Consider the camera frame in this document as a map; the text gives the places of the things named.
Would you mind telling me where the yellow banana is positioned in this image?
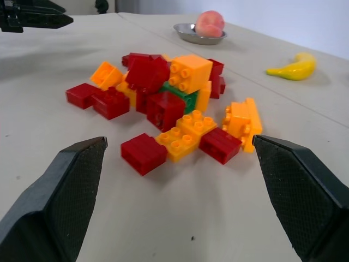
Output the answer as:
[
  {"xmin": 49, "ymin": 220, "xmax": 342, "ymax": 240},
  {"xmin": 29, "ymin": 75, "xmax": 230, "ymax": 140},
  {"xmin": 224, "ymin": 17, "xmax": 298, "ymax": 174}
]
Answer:
[{"xmin": 266, "ymin": 52, "xmax": 317, "ymax": 81}]

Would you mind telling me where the green building block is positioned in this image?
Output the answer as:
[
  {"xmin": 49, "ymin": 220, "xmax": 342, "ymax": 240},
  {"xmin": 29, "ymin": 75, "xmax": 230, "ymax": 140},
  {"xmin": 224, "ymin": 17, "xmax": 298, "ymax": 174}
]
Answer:
[{"xmin": 159, "ymin": 81, "xmax": 200, "ymax": 115}]

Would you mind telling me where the large red building block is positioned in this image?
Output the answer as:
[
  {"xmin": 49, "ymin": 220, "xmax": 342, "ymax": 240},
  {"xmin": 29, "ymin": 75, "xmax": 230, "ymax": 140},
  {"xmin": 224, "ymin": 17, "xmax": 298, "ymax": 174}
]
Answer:
[{"xmin": 125, "ymin": 56, "xmax": 171, "ymax": 95}]

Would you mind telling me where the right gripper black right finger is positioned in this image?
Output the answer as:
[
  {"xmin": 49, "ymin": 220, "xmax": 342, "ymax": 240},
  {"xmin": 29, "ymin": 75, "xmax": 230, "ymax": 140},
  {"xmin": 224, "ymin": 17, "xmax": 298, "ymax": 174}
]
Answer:
[{"xmin": 252, "ymin": 134, "xmax": 349, "ymax": 262}]

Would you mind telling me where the pink peach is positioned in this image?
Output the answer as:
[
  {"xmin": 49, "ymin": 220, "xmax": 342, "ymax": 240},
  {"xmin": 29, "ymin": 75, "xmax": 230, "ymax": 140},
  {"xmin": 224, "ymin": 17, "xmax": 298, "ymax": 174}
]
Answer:
[{"xmin": 194, "ymin": 10, "xmax": 226, "ymax": 38}]

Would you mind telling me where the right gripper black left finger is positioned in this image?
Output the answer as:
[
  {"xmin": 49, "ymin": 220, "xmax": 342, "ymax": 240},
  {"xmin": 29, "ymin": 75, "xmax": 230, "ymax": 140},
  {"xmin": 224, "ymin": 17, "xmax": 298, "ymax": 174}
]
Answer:
[{"xmin": 0, "ymin": 136, "xmax": 108, "ymax": 262}]

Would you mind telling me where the dark rounded background object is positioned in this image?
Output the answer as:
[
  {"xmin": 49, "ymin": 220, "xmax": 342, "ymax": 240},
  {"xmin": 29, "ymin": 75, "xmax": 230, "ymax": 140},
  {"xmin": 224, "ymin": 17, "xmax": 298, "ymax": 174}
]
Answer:
[{"xmin": 96, "ymin": 0, "xmax": 117, "ymax": 15}]

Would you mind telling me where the large orange building block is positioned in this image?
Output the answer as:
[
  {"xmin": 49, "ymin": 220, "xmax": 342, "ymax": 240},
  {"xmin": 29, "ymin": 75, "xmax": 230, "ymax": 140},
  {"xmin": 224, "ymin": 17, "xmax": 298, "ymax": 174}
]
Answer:
[{"xmin": 169, "ymin": 53, "xmax": 214, "ymax": 95}]

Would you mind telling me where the silver metal bowl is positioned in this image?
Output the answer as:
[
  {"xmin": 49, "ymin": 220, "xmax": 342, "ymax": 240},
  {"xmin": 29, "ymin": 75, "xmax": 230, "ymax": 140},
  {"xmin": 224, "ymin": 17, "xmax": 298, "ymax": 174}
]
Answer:
[{"xmin": 173, "ymin": 23, "xmax": 227, "ymax": 46}]

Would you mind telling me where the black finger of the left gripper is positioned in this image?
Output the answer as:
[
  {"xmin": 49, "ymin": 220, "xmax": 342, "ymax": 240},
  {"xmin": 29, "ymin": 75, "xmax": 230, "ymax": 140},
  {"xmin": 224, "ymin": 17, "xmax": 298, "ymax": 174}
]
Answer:
[
  {"xmin": 21, "ymin": 13, "xmax": 75, "ymax": 30},
  {"xmin": 16, "ymin": 0, "xmax": 67, "ymax": 15}
]

